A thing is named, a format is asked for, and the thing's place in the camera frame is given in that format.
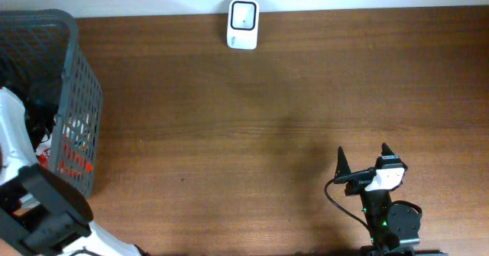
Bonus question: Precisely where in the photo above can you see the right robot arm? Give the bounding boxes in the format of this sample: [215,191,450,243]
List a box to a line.
[332,143,423,255]

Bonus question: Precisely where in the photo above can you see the grey plastic mesh basket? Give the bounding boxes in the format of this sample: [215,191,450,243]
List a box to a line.
[1,9,103,197]

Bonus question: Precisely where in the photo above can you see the red snack bag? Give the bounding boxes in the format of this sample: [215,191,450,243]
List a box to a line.
[36,147,50,170]

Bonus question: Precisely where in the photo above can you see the white barcode scanner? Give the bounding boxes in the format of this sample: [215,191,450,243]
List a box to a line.
[226,0,260,50]

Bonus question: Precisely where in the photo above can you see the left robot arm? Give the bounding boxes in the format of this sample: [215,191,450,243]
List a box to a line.
[1,88,145,256]

